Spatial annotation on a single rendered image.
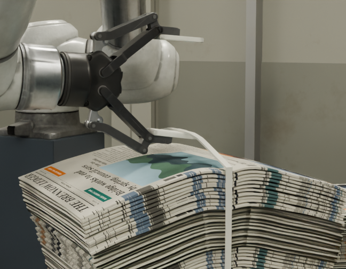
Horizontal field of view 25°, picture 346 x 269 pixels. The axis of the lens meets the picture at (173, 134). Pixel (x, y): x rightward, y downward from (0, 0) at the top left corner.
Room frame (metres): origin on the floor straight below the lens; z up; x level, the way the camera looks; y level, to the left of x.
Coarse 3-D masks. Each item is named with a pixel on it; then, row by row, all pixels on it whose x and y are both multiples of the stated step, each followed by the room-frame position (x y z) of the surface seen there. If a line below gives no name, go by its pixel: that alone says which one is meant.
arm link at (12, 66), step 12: (0, 60) 0.95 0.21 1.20; (12, 60) 0.97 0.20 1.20; (0, 72) 0.96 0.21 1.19; (12, 72) 0.98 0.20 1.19; (0, 84) 0.97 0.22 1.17; (12, 84) 0.99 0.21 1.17; (0, 96) 0.99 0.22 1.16; (12, 96) 1.00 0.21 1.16; (0, 108) 1.01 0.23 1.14; (12, 108) 1.02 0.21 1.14
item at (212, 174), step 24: (168, 144) 1.27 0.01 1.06; (192, 168) 1.03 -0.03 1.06; (216, 168) 1.04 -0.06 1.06; (240, 168) 1.03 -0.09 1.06; (216, 192) 1.02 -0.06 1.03; (240, 192) 1.04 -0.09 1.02; (216, 216) 1.02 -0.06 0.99; (240, 216) 1.03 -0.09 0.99; (216, 240) 1.02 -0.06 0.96; (240, 240) 1.04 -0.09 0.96; (216, 264) 1.02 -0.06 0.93; (240, 264) 1.04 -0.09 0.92
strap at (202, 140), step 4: (164, 128) 1.19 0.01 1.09; (168, 128) 1.18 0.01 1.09; (172, 128) 1.17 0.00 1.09; (176, 128) 1.17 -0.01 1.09; (184, 132) 1.13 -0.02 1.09; (188, 132) 1.12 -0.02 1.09; (192, 132) 1.12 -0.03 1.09; (192, 136) 1.11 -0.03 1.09; (196, 136) 1.10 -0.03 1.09; (200, 136) 1.10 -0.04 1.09; (200, 140) 1.09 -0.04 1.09; (204, 140) 1.09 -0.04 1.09; (204, 144) 1.08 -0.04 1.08; (208, 144) 1.08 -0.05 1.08; (208, 148) 1.07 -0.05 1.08; (212, 148) 1.07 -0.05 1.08; (212, 152) 1.06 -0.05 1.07; (216, 152) 1.06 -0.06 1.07; (216, 156) 1.05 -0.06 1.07; (220, 156) 1.05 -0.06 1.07; (220, 160) 1.04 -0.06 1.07; (224, 160) 1.04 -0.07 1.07; (224, 164) 1.03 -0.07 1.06; (228, 164) 1.03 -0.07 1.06
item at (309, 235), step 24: (264, 168) 1.05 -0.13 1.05; (264, 192) 1.05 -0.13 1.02; (288, 192) 1.07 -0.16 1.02; (312, 192) 1.09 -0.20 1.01; (336, 192) 1.10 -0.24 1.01; (264, 216) 1.05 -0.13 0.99; (288, 216) 1.07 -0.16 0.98; (312, 216) 1.11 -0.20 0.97; (336, 216) 1.10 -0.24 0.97; (264, 240) 1.05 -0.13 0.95; (288, 240) 1.07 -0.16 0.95; (312, 240) 1.09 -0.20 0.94; (336, 240) 1.11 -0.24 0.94; (264, 264) 1.05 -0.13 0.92; (288, 264) 1.08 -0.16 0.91; (312, 264) 1.10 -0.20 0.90
